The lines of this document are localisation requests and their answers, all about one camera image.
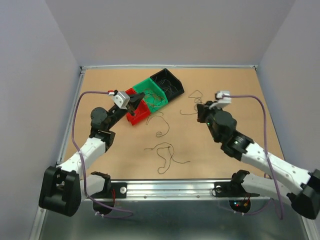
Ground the aluminium rail frame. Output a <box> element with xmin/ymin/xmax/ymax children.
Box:
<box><xmin>71</xmin><ymin>67</ymin><xmax>270</xmax><ymax>201</ymax></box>

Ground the black plastic bin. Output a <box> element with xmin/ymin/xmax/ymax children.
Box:
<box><xmin>150</xmin><ymin>68</ymin><xmax>185</xmax><ymax>102</ymax></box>

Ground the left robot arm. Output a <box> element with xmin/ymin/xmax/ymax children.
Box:
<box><xmin>38</xmin><ymin>90</ymin><xmax>145</xmax><ymax>218</ymax></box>

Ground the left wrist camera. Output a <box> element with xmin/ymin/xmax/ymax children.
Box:
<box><xmin>112</xmin><ymin>91</ymin><xmax>130</xmax><ymax>110</ymax></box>

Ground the grey thin cable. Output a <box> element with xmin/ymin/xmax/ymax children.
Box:
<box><xmin>179</xmin><ymin>89</ymin><xmax>205</xmax><ymax>116</ymax></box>

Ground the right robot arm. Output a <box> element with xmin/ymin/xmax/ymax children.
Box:
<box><xmin>196</xmin><ymin>101</ymin><xmax>320</xmax><ymax>220</ymax></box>

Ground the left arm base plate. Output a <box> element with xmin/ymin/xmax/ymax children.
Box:
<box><xmin>86</xmin><ymin>180</ymin><xmax>128</xmax><ymax>199</ymax></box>

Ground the green plastic bin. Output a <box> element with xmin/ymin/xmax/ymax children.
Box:
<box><xmin>133</xmin><ymin>77</ymin><xmax>169</xmax><ymax>113</ymax></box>

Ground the red plastic bin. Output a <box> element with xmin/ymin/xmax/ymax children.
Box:
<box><xmin>126</xmin><ymin>99</ymin><xmax>151</xmax><ymax>126</ymax></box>

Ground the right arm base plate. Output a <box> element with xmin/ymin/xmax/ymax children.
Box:
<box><xmin>211</xmin><ymin>181</ymin><xmax>260</xmax><ymax>198</ymax></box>

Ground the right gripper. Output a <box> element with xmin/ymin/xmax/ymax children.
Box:
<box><xmin>196</xmin><ymin>100</ymin><xmax>223</xmax><ymax>143</ymax></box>

